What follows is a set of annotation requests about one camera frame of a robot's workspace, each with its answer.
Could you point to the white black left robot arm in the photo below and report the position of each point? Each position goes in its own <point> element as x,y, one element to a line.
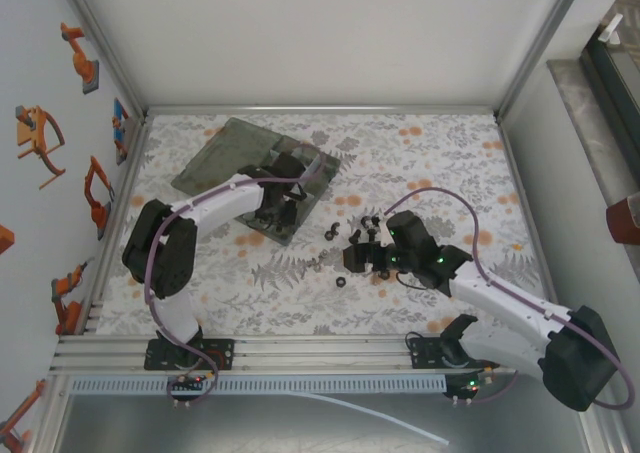
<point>220,203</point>

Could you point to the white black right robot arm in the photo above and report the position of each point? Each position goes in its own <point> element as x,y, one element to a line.
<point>500,298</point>

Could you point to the black bolt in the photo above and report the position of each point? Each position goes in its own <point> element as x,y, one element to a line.
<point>372,233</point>

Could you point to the floral print table mat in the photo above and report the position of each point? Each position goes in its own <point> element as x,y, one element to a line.
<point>400,173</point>

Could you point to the clear plastic compartment organizer box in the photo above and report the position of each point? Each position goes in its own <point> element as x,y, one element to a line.
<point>225,153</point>

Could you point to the blue orange machine sticker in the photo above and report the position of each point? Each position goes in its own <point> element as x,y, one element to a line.
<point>120,128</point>

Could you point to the grey stone ledge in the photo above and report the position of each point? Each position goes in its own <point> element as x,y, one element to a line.
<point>575,103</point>

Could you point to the brown object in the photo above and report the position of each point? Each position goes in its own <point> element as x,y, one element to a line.
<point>625,223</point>

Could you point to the orange claw machine sticker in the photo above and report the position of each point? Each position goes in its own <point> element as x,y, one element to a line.
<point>35,138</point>

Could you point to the orange block sticker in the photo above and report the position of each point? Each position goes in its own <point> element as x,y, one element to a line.
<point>5,240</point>

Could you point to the thin aluminium frame rail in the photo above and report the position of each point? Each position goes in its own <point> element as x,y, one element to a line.
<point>325,110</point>

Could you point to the wide aluminium frame rail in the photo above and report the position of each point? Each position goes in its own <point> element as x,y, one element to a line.
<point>325,353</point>

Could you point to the thin aluminium side rail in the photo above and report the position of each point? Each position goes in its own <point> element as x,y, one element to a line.
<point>531,223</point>

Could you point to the grooved aluminium side rail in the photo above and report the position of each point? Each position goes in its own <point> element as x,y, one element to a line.
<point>129,173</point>

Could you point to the aluminium frame post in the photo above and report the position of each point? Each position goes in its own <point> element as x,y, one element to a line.
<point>536,48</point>
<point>108,48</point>

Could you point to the dark window frame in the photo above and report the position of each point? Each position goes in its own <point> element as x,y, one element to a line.
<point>615,83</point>

